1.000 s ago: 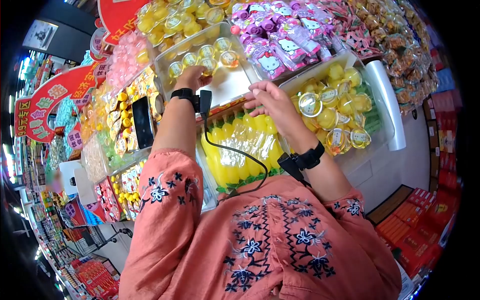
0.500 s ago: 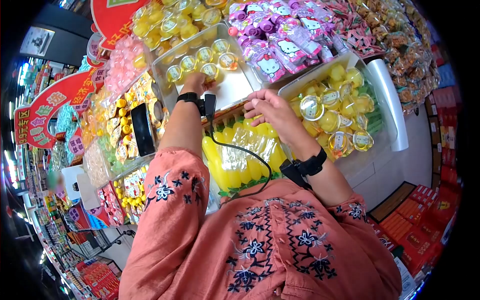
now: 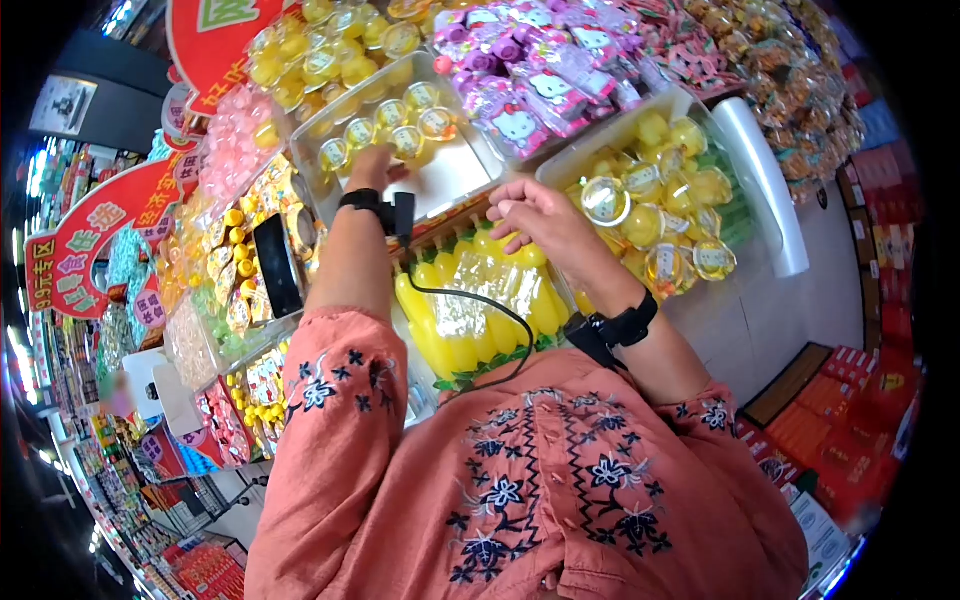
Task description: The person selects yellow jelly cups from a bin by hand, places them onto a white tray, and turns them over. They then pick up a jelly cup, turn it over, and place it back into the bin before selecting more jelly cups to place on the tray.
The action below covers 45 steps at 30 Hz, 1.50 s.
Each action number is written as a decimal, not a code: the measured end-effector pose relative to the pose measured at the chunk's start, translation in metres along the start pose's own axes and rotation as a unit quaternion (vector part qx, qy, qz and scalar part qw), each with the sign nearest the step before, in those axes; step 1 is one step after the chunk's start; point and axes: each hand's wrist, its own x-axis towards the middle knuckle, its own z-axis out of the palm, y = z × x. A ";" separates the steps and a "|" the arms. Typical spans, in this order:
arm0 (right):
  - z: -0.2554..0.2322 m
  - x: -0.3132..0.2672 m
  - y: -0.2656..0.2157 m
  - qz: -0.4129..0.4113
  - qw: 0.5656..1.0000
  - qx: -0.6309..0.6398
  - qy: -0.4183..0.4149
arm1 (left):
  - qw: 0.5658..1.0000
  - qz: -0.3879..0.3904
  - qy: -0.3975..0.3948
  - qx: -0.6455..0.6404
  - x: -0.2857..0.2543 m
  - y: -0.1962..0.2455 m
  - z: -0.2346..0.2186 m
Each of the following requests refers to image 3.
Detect clear plastic tray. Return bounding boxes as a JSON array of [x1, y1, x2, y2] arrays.
[[289, 51, 505, 228]]

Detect pile of pink jelly cups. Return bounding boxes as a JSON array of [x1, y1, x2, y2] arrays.
[[198, 82, 285, 205]]

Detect black phone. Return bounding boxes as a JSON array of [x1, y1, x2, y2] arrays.
[[252, 213, 306, 321]]

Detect person's left fingers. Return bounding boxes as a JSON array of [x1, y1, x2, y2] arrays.
[[363, 145, 412, 186]]

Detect row of small jelly cups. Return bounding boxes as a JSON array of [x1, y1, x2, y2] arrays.
[[318, 81, 460, 175]]

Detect person's body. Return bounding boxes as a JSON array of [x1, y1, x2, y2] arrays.
[[243, 306, 811, 600]]

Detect pile of mixed snack packets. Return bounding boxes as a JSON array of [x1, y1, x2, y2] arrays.
[[637, 0, 867, 205]]

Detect pack of yellow jelly sticks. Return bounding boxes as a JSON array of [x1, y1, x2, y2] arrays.
[[393, 216, 575, 393]]

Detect person's right hand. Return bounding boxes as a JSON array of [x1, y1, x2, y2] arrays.
[[486, 177, 648, 318]]

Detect full shop shelf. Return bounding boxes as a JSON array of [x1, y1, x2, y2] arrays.
[[735, 135, 925, 534], [22, 135, 252, 600]]

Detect pile of yellow candy packets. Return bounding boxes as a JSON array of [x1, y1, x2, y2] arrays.
[[153, 153, 327, 376]]

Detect person's right fingers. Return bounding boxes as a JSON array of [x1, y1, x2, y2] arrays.
[[486, 178, 545, 257]]

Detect heap of yellow jelly cups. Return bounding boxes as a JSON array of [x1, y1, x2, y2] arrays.
[[246, 0, 438, 121]]

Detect pile of yellow fruit jelly cups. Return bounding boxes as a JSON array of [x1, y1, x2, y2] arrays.
[[564, 111, 740, 303]]

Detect red arch sign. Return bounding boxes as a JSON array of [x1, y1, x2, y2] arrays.
[[23, 148, 190, 321]]

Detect white plastic tray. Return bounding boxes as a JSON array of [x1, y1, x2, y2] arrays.
[[535, 85, 760, 305]]

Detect pile of purple cat packets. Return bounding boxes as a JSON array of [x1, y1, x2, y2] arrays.
[[432, 0, 648, 162]]

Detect person's left hand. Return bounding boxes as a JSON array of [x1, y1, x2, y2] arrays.
[[343, 145, 412, 198]]

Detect black wrist band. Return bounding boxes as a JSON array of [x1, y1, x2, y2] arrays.
[[337, 188, 417, 247], [563, 288, 660, 370]]

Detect white plastic bag roll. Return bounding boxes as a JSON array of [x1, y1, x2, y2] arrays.
[[711, 96, 812, 279]]

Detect red round sign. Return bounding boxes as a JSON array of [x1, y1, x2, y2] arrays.
[[165, 0, 303, 118]]

